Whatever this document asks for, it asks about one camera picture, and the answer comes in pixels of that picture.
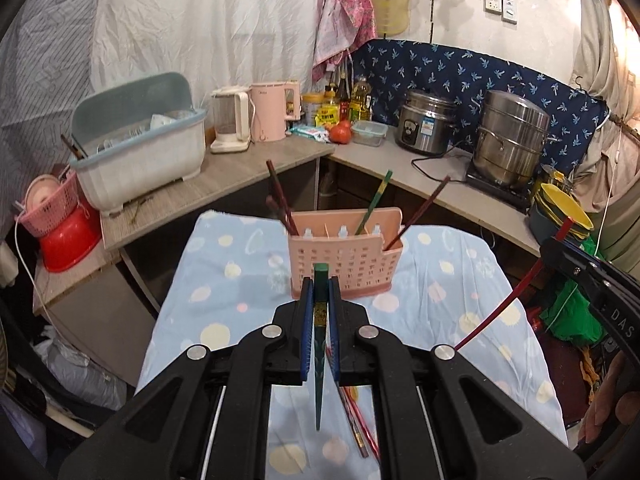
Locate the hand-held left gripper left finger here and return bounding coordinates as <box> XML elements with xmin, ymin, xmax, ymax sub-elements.
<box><xmin>59</xmin><ymin>276</ymin><xmax>317</xmax><ymax>480</ymax></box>

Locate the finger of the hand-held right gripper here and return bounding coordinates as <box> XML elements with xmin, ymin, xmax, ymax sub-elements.
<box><xmin>539</xmin><ymin>236</ymin><xmax>603</xmax><ymax>287</ymax></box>

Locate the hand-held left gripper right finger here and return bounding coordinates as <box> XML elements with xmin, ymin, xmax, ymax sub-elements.
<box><xmin>326</xmin><ymin>276</ymin><xmax>588</xmax><ymax>480</ymax></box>

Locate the pink perforated utensil holder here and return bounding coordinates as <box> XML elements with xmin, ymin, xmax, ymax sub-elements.
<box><xmin>287</xmin><ymin>207</ymin><xmax>405</xmax><ymax>300</ymax></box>

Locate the green chopstick gold band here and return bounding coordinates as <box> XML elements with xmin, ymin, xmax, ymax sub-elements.
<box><xmin>312</xmin><ymin>262</ymin><xmax>331</xmax><ymax>432</ymax></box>
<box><xmin>354</xmin><ymin>170</ymin><xmax>395</xmax><ymax>236</ymax></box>

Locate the red chopstick black end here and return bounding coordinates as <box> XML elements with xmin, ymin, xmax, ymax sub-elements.
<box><xmin>325</xmin><ymin>345</ymin><xmax>382</xmax><ymax>456</ymax></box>
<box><xmin>453</xmin><ymin>217</ymin><xmax>574</xmax><ymax>350</ymax></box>

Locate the dark brown chopstick gold band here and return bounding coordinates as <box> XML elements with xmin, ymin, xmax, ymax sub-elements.
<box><xmin>342</xmin><ymin>387</ymin><xmax>370</xmax><ymax>459</ymax></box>

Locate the dark red-brown chopstick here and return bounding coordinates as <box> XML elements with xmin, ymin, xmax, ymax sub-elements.
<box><xmin>382</xmin><ymin>175</ymin><xmax>452</xmax><ymax>251</ymax></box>
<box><xmin>265</xmin><ymin>160</ymin><xmax>301</xmax><ymax>237</ymax></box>
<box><xmin>266</xmin><ymin>196</ymin><xmax>297</xmax><ymax>237</ymax></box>

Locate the green plastic bag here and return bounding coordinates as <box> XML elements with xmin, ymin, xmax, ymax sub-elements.
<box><xmin>542</xmin><ymin>240</ymin><xmax>609</xmax><ymax>347</ymax></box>

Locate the stack of yellow bowls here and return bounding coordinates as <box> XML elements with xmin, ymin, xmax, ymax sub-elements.
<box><xmin>533</xmin><ymin>182</ymin><xmax>595</xmax><ymax>241</ymax></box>

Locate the orange cloth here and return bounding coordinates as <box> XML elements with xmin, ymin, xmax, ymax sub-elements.
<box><xmin>579</xmin><ymin>347</ymin><xmax>601</xmax><ymax>387</ymax></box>

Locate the blue spotted tablecloth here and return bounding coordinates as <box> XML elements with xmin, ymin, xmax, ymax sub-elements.
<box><xmin>135</xmin><ymin>209</ymin><xmax>571</xmax><ymax>480</ymax></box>

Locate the black induction cooker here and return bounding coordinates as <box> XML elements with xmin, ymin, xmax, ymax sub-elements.
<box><xmin>464</xmin><ymin>162</ymin><xmax>534</xmax><ymax>214</ymax></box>

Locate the steel steamer pot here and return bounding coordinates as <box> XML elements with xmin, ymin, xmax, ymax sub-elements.
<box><xmin>472</xmin><ymin>89</ymin><xmax>562</xmax><ymax>191</ymax></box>

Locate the grey wooden counter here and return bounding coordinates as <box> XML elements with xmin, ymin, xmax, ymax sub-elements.
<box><xmin>99</xmin><ymin>130</ymin><xmax>544</xmax><ymax>257</ymax></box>

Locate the beige curtain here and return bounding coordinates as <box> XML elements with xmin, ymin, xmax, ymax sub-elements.
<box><xmin>574</xmin><ymin>0</ymin><xmax>640</xmax><ymax>263</ymax></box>

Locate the steel rice cooker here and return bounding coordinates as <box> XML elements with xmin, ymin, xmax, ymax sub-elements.
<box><xmin>394</xmin><ymin>88</ymin><xmax>459</xmax><ymax>157</ymax></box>

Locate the blue white wipes packet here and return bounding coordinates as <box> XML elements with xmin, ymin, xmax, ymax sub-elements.
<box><xmin>288</xmin><ymin>123</ymin><xmax>331</xmax><ymax>142</ymax></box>

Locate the red tomato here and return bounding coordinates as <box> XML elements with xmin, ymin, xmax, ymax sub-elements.
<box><xmin>328</xmin><ymin>120</ymin><xmax>355</xmax><ymax>145</ymax></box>

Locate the clear food container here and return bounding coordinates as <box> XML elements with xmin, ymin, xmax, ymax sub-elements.
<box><xmin>351</xmin><ymin>120</ymin><xmax>389</xmax><ymax>149</ymax></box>

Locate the beige low cabinet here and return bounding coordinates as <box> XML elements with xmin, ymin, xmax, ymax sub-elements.
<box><xmin>32</xmin><ymin>249</ymin><xmax>162</xmax><ymax>387</ymax></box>

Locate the pink electric kettle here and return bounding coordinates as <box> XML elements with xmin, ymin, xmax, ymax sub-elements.
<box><xmin>249</xmin><ymin>80</ymin><xmax>303</xmax><ymax>144</ymax></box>

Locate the white electric kettle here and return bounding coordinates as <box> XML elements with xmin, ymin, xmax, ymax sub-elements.
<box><xmin>209</xmin><ymin>87</ymin><xmax>253</xmax><ymax>155</ymax></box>

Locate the navy floral cloth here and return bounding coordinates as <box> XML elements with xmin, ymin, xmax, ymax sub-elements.
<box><xmin>349</xmin><ymin>39</ymin><xmax>609</xmax><ymax>177</ymax></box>

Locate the yellow label can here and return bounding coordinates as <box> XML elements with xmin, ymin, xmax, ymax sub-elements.
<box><xmin>301</xmin><ymin>92</ymin><xmax>327</xmax><ymax>129</ymax></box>

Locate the cooking oil bottle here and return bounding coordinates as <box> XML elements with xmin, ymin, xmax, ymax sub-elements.
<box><xmin>349</xmin><ymin>75</ymin><xmax>375</xmax><ymax>122</ymax></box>

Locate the grey plastic bag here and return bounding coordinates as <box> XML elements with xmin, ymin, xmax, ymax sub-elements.
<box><xmin>34</xmin><ymin>329</ymin><xmax>129</xmax><ymax>412</ymax></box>

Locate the white dish tub grey-blue lid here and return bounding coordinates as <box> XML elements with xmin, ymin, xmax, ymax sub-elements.
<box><xmin>68</xmin><ymin>72</ymin><xmax>209</xmax><ymax>217</ymax></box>

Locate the dark sauce bottle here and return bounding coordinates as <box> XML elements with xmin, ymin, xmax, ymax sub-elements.
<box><xmin>337</xmin><ymin>72</ymin><xmax>351</xmax><ymax>121</ymax></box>

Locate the red plastic basin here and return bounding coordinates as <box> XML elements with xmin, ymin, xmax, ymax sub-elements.
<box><xmin>38</xmin><ymin>207</ymin><xmax>103</xmax><ymax>274</ymax></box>

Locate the pink plastic basket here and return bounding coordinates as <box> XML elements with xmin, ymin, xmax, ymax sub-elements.
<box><xmin>15</xmin><ymin>169</ymin><xmax>84</xmax><ymax>239</ymax></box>

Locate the pink round lid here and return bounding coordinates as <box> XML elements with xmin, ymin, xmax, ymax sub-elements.
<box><xmin>25</xmin><ymin>175</ymin><xmax>62</xmax><ymax>212</ymax></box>

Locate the yellow hanging fan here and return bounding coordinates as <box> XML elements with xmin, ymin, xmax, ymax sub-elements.
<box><xmin>367</xmin><ymin>0</ymin><xmax>414</xmax><ymax>39</ymax></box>

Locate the pink floral garment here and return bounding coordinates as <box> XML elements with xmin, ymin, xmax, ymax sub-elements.
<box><xmin>312</xmin><ymin>0</ymin><xmax>376</xmax><ymax>84</ymax></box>

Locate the white crumpled sheet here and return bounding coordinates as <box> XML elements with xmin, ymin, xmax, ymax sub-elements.
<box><xmin>0</xmin><ymin>0</ymin><xmax>332</xmax><ymax>213</ymax></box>

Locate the black power cable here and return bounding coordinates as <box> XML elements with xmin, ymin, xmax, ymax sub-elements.
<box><xmin>410</xmin><ymin>142</ymin><xmax>474</xmax><ymax>181</ymax></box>

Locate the white cable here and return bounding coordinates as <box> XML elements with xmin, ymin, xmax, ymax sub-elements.
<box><xmin>13</xmin><ymin>204</ymin><xmax>57</xmax><ymax>332</ymax></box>

